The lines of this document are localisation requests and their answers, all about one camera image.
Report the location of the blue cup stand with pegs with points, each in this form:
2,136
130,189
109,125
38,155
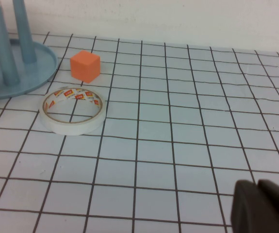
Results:
20,80

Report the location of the orange cube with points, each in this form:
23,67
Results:
84,66

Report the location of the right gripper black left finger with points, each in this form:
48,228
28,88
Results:
251,211

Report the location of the white tape roll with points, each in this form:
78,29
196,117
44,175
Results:
56,127

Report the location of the white black-grid tablecloth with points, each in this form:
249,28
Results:
178,121

